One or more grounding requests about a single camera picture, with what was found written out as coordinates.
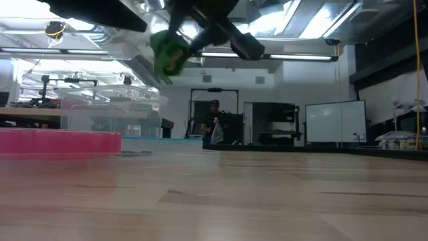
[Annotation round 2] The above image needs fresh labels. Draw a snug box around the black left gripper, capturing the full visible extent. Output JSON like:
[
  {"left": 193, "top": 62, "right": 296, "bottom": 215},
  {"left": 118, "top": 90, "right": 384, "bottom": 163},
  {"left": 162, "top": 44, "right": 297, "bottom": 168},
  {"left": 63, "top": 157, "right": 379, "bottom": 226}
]
[{"left": 36, "top": 0, "right": 148, "bottom": 33}]

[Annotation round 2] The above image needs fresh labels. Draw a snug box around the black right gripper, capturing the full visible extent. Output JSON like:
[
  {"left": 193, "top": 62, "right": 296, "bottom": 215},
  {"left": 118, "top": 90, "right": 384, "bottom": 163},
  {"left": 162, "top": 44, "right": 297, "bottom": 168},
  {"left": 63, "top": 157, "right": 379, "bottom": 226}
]
[{"left": 165, "top": 0, "right": 266, "bottom": 62}]

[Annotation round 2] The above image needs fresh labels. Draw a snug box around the green bandage roll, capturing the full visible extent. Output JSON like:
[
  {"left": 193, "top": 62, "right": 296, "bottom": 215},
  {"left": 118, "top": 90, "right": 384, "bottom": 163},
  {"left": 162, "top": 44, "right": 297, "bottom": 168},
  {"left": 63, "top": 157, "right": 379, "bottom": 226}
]
[{"left": 149, "top": 29, "right": 192, "bottom": 85}]

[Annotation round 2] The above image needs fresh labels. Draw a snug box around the blue white weekly pill organizer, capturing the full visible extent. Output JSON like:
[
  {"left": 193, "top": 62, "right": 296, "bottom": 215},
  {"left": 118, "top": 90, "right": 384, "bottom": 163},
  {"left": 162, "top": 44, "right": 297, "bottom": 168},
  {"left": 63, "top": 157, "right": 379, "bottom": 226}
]
[{"left": 120, "top": 136, "right": 204, "bottom": 154}]

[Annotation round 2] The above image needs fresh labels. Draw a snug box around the red round pill organizer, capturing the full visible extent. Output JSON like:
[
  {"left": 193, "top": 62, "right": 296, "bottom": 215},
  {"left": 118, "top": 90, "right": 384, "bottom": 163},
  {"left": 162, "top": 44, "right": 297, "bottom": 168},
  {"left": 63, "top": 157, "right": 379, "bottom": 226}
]
[{"left": 0, "top": 129, "right": 122, "bottom": 156}]

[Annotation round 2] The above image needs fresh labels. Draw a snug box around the black round hanging device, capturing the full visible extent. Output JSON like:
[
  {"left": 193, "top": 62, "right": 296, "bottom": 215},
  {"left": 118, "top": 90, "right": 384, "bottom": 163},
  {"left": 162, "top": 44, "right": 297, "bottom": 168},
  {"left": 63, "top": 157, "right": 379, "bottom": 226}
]
[{"left": 45, "top": 20, "right": 67, "bottom": 40}]

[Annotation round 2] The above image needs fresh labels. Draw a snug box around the person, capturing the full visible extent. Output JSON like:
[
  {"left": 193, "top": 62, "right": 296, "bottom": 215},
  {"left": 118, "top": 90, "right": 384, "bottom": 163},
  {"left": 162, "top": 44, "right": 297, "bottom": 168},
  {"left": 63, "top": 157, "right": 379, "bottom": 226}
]
[{"left": 202, "top": 99, "right": 231, "bottom": 145}]

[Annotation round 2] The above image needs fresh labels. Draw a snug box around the clear plastic container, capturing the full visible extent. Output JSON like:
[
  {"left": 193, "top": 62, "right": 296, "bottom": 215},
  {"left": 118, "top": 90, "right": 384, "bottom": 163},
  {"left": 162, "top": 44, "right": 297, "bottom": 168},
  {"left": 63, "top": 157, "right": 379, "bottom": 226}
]
[{"left": 55, "top": 84, "right": 169, "bottom": 139}]

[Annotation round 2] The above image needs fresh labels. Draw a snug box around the white plastic bag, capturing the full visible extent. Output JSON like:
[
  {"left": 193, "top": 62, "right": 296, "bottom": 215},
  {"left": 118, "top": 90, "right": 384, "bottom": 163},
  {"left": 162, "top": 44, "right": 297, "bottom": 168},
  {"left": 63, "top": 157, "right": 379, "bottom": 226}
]
[{"left": 210, "top": 122, "right": 225, "bottom": 145}]

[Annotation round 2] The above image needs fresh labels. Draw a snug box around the long ceiling light strip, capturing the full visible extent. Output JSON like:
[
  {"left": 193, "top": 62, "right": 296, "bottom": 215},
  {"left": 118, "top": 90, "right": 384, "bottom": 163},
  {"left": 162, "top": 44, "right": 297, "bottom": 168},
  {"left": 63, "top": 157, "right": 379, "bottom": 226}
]
[{"left": 0, "top": 46, "right": 339, "bottom": 63}]

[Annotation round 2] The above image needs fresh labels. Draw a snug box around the black shelving unit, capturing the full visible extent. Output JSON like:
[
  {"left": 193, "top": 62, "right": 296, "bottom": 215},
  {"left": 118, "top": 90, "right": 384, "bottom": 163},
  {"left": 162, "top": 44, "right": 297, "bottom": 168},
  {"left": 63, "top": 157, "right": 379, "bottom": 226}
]
[{"left": 243, "top": 102, "right": 303, "bottom": 147}]

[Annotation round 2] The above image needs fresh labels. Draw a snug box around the whiteboard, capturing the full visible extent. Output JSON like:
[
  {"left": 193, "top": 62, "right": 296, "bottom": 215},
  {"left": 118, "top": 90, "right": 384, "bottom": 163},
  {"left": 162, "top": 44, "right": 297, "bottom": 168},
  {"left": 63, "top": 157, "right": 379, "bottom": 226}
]
[{"left": 304, "top": 99, "right": 368, "bottom": 145}]

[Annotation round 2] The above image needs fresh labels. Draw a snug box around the plastic-covered supplies pile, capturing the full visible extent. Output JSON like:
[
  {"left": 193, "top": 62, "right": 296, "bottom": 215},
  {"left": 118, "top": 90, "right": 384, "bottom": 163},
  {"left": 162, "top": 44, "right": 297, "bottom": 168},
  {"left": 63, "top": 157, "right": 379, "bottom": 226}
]
[{"left": 374, "top": 130, "right": 428, "bottom": 151}]

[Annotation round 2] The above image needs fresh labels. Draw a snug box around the black metal rack frame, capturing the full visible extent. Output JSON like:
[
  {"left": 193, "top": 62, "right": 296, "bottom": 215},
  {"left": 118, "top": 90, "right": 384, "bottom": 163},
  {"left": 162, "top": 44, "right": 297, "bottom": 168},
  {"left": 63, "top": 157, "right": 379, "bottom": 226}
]
[{"left": 189, "top": 88, "right": 240, "bottom": 145}]

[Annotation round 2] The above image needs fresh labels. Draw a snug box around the black camera stand rig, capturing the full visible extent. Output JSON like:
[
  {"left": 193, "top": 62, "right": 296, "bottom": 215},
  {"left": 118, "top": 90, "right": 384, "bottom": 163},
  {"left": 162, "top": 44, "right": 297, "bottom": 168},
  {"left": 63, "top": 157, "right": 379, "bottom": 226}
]
[{"left": 40, "top": 74, "right": 98, "bottom": 105}]

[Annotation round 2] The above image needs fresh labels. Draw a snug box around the black aluminium table frame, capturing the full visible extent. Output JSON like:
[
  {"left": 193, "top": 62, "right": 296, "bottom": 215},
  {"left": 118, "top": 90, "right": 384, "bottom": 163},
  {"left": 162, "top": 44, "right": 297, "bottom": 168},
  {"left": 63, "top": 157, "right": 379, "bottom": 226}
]
[{"left": 202, "top": 143, "right": 428, "bottom": 162}]

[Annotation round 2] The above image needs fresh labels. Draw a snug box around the thick yellow cable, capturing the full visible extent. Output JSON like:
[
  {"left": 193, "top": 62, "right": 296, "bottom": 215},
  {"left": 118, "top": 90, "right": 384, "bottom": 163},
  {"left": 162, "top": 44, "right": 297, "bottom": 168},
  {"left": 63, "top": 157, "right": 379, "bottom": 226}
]
[{"left": 413, "top": 0, "right": 421, "bottom": 151}]

